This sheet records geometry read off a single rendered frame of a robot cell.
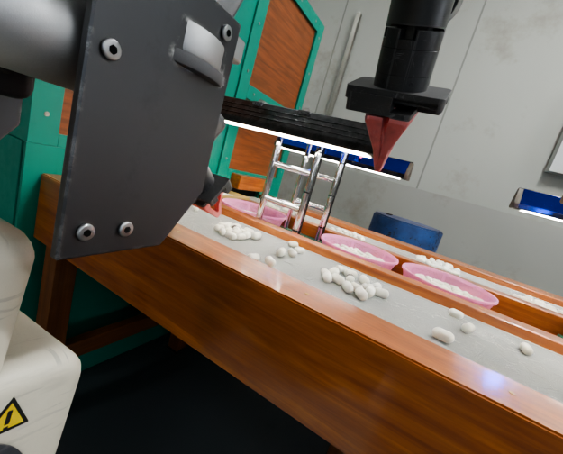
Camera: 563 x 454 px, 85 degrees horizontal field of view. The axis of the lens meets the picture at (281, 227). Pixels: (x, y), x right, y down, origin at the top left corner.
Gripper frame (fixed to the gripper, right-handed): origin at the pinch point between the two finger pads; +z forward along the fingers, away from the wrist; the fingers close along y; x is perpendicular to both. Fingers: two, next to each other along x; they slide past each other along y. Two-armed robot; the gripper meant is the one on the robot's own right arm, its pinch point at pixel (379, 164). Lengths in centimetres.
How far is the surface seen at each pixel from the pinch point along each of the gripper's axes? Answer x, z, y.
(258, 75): -97, 12, 81
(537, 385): -5.5, 31.6, -31.9
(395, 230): -165, 113, 5
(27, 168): 6, 22, 86
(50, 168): 1, 24, 85
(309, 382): 13.1, 31.8, -0.2
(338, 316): 6.4, 22.7, -0.8
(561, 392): -6.8, 32.2, -35.7
